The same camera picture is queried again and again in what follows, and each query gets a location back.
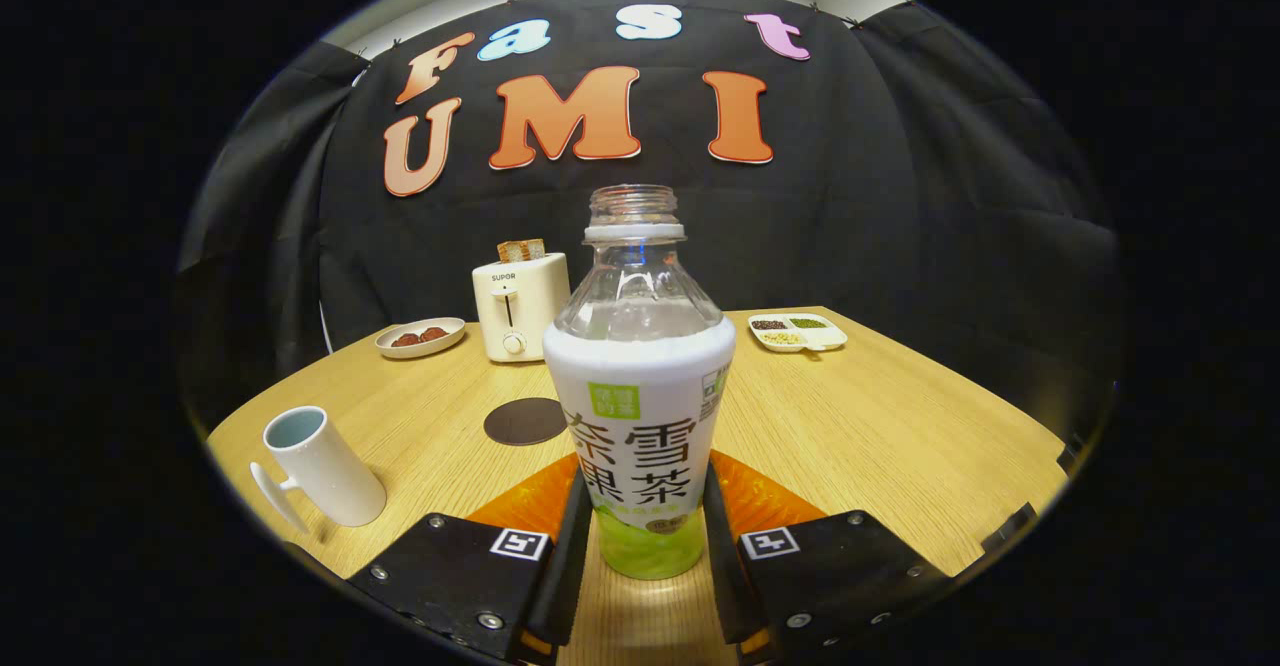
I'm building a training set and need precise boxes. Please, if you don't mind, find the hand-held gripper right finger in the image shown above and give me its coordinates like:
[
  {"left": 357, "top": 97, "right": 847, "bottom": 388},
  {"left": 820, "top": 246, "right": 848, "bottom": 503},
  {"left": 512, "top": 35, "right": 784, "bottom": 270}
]
[{"left": 703, "top": 449, "right": 956, "bottom": 665}]

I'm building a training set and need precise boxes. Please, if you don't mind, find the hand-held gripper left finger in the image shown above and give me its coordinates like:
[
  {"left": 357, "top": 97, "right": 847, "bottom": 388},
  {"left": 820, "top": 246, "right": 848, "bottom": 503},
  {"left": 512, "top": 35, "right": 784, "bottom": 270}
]
[{"left": 345, "top": 451, "right": 593, "bottom": 665}]

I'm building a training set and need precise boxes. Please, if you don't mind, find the white cup with handle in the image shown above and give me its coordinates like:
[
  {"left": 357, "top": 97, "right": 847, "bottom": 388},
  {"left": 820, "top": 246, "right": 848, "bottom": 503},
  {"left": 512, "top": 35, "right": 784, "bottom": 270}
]
[{"left": 249, "top": 405, "right": 388, "bottom": 535}]

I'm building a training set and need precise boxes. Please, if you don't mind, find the dark round coaster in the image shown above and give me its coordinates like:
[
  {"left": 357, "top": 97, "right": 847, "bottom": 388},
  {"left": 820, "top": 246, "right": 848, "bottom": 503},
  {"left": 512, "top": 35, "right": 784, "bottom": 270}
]
[{"left": 483, "top": 397, "right": 569, "bottom": 447}]

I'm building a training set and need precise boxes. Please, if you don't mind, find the clear juice bottle white label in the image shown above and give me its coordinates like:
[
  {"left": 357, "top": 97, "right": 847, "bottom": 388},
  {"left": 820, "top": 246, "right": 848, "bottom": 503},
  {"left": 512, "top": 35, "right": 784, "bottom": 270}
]
[{"left": 543, "top": 184, "right": 737, "bottom": 581}]

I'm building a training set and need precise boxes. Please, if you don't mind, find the wooden table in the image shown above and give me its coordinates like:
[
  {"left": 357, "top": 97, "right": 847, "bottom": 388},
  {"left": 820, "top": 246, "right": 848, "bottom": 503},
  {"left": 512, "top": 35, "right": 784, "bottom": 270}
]
[{"left": 205, "top": 306, "right": 1071, "bottom": 666}]

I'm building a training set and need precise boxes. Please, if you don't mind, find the small white plate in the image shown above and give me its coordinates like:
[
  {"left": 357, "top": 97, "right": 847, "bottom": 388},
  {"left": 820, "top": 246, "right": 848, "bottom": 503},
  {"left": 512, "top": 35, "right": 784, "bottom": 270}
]
[{"left": 375, "top": 317, "right": 467, "bottom": 360}]

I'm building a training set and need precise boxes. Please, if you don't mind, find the divided white tray with grains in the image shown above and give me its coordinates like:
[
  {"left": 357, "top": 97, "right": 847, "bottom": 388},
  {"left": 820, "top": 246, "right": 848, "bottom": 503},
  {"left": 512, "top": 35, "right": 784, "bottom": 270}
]
[{"left": 748, "top": 312, "right": 849, "bottom": 353}]

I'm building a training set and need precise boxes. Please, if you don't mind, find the white toaster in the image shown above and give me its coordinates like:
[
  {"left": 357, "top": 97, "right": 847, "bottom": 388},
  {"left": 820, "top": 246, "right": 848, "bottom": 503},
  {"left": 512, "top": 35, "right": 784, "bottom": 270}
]
[{"left": 472, "top": 252, "right": 572, "bottom": 364}]

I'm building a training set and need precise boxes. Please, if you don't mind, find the black backdrop cloth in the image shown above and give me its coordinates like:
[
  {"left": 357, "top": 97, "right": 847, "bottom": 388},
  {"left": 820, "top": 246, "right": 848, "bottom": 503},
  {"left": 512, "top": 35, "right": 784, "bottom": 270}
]
[{"left": 175, "top": 0, "right": 1121, "bottom": 437}]

